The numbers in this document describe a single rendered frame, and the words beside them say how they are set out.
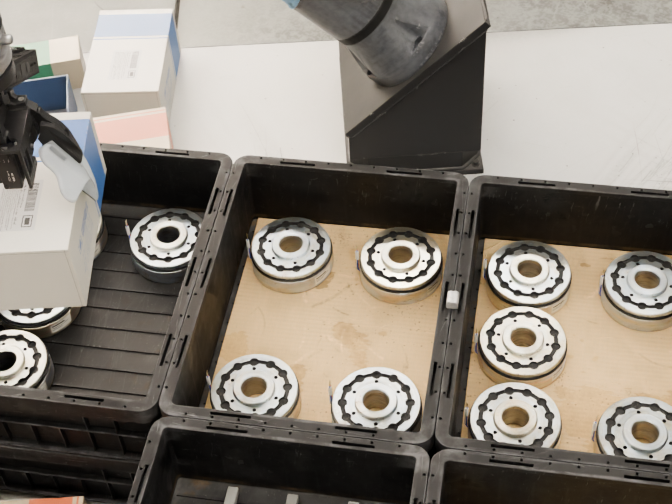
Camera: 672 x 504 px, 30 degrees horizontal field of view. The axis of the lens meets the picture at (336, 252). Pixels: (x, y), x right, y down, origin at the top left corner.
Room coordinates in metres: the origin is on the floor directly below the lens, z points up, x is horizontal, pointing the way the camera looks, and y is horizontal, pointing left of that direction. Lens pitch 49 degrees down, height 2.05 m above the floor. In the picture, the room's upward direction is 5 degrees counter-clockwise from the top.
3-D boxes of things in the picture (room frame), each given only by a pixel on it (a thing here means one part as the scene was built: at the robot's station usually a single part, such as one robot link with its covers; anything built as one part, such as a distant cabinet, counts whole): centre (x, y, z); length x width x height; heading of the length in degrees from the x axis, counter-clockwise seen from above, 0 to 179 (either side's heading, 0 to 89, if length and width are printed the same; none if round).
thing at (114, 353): (1.00, 0.31, 0.87); 0.40 x 0.30 x 0.11; 167
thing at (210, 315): (0.93, 0.02, 0.87); 0.40 x 0.30 x 0.11; 167
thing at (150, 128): (1.34, 0.29, 0.74); 0.16 x 0.12 x 0.07; 6
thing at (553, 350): (0.88, -0.21, 0.86); 0.10 x 0.10 x 0.01
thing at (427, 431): (0.93, 0.02, 0.92); 0.40 x 0.30 x 0.02; 167
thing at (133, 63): (1.56, 0.30, 0.75); 0.20 x 0.12 x 0.09; 175
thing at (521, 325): (0.88, -0.21, 0.86); 0.05 x 0.05 x 0.01
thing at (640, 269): (0.95, -0.37, 0.86); 0.05 x 0.05 x 0.01
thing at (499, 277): (0.98, -0.23, 0.86); 0.10 x 0.10 x 0.01
